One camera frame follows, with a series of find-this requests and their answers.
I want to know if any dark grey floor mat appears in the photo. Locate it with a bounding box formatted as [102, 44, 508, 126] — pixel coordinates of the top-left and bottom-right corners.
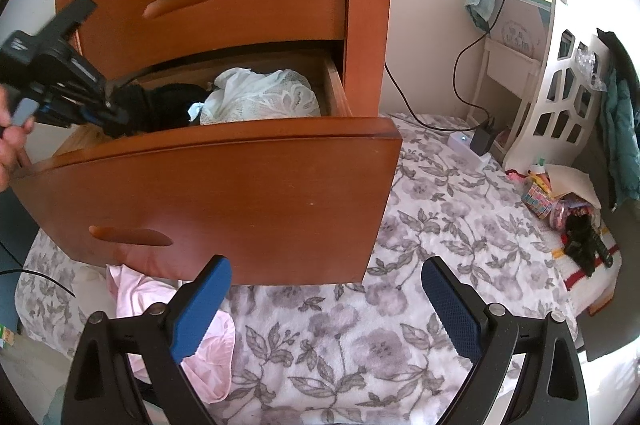
[575, 130, 640, 363]

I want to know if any cardboard box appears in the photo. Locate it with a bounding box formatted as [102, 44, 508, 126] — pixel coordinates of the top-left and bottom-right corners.
[487, 0, 553, 56]

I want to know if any floral blanket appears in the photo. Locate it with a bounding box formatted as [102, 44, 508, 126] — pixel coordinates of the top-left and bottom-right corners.
[15, 112, 581, 425]

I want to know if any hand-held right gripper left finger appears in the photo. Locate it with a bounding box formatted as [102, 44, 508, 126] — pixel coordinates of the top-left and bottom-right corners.
[61, 255, 233, 425]

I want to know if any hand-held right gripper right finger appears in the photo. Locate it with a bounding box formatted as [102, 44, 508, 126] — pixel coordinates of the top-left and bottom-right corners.
[421, 256, 588, 425]

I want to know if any black charger plug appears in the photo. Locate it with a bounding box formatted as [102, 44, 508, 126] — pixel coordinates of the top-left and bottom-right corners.
[471, 115, 496, 156]

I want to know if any pink underwear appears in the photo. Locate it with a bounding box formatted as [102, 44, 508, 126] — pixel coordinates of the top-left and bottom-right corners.
[106, 265, 236, 406]

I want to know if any black power cable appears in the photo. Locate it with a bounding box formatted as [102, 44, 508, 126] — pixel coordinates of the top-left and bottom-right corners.
[383, 0, 481, 131]

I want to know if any clear plastic bag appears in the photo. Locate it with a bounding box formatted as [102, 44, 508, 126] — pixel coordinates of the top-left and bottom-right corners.
[572, 48, 608, 88]

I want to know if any teal jacket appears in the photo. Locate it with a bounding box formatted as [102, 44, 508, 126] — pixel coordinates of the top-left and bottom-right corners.
[600, 65, 640, 211]

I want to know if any teal cloth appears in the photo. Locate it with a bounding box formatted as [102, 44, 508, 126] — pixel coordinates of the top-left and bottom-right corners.
[465, 0, 501, 31]

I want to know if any thin black cable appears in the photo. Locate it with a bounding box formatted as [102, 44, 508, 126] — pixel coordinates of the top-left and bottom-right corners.
[0, 240, 76, 298]

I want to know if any black garment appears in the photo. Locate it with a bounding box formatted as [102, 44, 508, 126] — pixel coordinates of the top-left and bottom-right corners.
[595, 28, 640, 86]

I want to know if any white power strip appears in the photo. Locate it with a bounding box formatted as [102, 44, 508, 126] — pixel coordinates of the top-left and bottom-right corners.
[447, 131, 493, 171]

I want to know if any person's left hand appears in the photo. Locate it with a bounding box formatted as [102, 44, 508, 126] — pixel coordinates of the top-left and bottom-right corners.
[0, 86, 36, 193]

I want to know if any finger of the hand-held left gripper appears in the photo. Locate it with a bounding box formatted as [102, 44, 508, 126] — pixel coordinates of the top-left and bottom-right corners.
[35, 90, 132, 138]

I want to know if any red striped white towel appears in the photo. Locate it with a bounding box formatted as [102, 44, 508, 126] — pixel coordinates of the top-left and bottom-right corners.
[550, 225, 623, 306]

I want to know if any wooden nightstand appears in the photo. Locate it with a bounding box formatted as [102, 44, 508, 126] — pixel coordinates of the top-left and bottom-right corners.
[45, 0, 405, 287]

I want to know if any white cutout rack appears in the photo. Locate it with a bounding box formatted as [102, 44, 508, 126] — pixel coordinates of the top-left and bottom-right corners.
[470, 0, 613, 186]

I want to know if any white paper sheet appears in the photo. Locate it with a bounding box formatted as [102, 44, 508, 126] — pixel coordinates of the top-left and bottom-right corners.
[542, 162, 603, 208]

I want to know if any pale lace underwear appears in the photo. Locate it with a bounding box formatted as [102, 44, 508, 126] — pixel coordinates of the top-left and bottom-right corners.
[189, 68, 321, 126]

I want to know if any colourful block cube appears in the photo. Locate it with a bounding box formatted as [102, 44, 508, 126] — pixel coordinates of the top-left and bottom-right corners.
[521, 182, 556, 220]

